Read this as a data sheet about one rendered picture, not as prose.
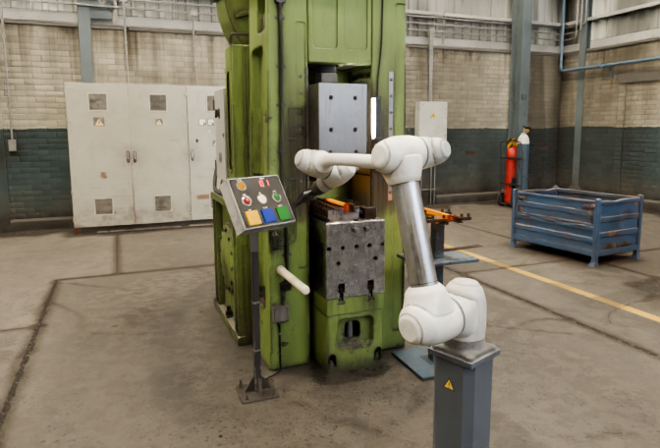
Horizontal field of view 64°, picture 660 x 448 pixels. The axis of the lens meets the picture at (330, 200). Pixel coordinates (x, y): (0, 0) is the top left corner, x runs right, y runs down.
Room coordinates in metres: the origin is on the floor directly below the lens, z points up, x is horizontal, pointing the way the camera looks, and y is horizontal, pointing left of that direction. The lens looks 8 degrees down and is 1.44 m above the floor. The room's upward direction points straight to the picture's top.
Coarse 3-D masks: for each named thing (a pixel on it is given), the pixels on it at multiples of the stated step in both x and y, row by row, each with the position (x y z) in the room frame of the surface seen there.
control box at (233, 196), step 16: (272, 176) 2.85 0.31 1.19; (224, 192) 2.65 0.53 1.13; (240, 192) 2.64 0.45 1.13; (256, 192) 2.72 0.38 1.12; (272, 192) 2.79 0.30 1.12; (240, 208) 2.59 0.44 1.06; (256, 208) 2.66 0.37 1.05; (272, 208) 2.72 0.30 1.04; (288, 208) 2.80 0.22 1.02; (240, 224) 2.57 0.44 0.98; (272, 224) 2.67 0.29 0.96; (288, 224) 2.78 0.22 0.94
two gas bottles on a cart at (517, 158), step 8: (528, 128) 9.58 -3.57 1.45; (520, 136) 9.58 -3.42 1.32; (520, 144) 9.53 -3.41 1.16; (528, 144) 9.52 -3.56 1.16; (512, 152) 9.72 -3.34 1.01; (520, 152) 9.52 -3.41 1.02; (528, 152) 9.53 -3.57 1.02; (512, 160) 9.71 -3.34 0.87; (520, 160) 9.52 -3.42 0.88; (512, 168) 9.71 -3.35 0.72; (520, 168) 9.51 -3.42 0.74; (528, 168) 9.64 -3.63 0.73; (512, 176) 9.71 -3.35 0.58; (520, 176) 9.51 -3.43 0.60; (504, 184) 9.82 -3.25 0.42; (512, 184) 9.62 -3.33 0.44; (520, 184) 9.51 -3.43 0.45; (512, 192) 9.65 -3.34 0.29; (504, 200) 9.99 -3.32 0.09; (512, 200) 9.65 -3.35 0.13
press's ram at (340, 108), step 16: (320, 96) 3.00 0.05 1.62; (336, 96) 3.04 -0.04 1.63; (352, 96) 3.08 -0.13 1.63; (320, 112) 3.00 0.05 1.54; (336, 112) 3.04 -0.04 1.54; (352, 112) 3.08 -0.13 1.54; (320, 128) 3.00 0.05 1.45; (336, 128) 3.04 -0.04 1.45; (352, 128) 3.08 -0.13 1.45; (320, 144) 3.00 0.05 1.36; (336, 144) 3.04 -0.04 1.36; (352, 144) 3.08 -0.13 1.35
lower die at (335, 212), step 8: (312, 200) 3.38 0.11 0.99; (320, 200) 3.37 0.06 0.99; (312, 208) 3.25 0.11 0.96; (320, 208) 3.12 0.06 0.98; (328, 208) 3.09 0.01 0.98; (336, 208) 3.04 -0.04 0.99; (328, 216) 3.02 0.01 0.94; (336, 216) 3.04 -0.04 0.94; (344, 216) 3.06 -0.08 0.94; (352, 216) 3.08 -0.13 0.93
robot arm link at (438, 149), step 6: (420, 138) 1.99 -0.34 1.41; (426, 138) 2.00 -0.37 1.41; (432, 138) 2.02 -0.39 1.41; (438, 138) 2.01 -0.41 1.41; (426, 144) 1.97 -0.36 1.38; (432, 144) 1.98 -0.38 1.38; (438, 144) 1.97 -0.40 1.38; (444, 144) 1.98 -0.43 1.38; (432, 150) 1.98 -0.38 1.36; (438, 150) 1.97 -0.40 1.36; (444, 150) 1.97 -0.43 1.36; (450, 150) 2.00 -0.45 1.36; (432, 156) 1.98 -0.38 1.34; (438, 156) 1.97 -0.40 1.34; (444, 156) 1.98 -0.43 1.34; (426, 162) 1.97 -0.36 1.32; (432, 162) 1.99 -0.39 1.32; (438, 162) 1.99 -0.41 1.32
